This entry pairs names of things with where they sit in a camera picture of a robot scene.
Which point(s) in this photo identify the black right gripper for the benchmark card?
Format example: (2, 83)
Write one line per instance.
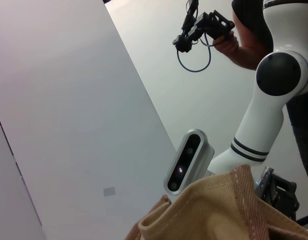
(281, 195)

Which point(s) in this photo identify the khaki canvas food bag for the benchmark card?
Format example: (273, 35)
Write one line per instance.
(219, 212)

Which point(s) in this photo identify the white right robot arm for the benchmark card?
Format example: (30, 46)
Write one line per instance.
(266, 120)

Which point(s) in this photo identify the person's bare hand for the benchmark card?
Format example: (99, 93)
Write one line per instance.
(227, 45)

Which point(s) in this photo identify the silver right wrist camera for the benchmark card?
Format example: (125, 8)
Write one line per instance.
(186, 160)

